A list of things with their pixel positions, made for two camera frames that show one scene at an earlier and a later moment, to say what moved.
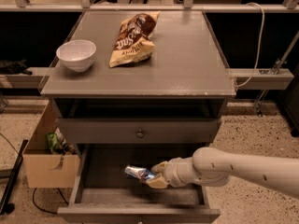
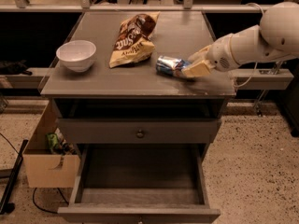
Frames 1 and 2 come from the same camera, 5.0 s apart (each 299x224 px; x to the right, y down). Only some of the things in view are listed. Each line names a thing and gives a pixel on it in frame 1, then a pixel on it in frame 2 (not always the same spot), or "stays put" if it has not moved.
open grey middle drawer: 105,193 stays put
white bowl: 77,55 stays put
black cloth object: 14,67 stays put
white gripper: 171,172 to 219,54
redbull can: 140,173 to 171,65
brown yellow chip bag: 134,43 stays put
